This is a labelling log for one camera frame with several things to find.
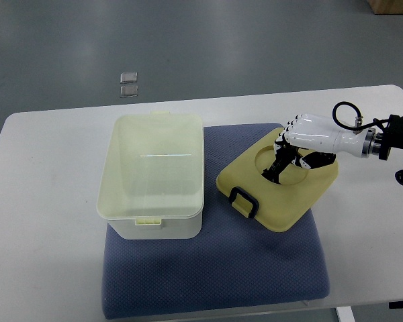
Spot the lower metal floor plate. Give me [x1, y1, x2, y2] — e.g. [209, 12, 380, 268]
[120, 85, 138, 98]

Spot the brown cardboard box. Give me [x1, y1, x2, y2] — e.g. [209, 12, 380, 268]
[367, 0, 403, 15]

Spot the upper metal floor plate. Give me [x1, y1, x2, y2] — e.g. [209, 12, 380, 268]
[120, 72, 138, 84]

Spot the blue textured cushion mat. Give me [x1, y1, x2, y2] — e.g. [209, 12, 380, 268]
[102, 123, 330, 319]

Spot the metal floor plate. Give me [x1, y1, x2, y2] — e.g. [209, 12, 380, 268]
[120, 72, 138, 84]
[120, 85, 138, 98]

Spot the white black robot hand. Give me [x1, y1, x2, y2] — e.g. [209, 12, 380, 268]
[262, 113, 375, 184]

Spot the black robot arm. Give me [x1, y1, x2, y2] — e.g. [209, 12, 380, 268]
[332, 101, 403, 186]

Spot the black table bracket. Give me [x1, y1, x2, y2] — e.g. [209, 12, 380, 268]
[388, 301, 403, 309]

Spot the white storage box base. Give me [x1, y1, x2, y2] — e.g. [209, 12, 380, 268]
[97, 112, 205, 239]

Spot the yellow storage box lid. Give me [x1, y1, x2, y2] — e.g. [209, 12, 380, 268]
[216, 127, 339, 232]

